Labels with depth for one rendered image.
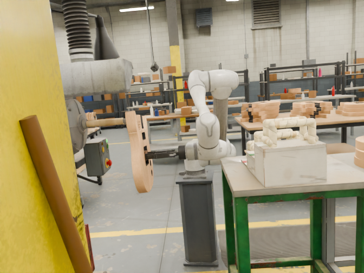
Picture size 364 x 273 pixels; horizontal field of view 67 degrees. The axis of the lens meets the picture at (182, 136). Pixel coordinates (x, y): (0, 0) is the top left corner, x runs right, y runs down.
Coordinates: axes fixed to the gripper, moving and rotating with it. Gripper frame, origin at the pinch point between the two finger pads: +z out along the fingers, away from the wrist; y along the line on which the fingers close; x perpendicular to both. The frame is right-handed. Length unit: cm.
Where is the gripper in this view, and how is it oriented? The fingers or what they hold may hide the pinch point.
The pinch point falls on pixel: (147, 155)
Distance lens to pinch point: 146.3
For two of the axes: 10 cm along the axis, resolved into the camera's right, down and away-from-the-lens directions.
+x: -0.9, -9.9, -0.6
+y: 0.4, -0.6, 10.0
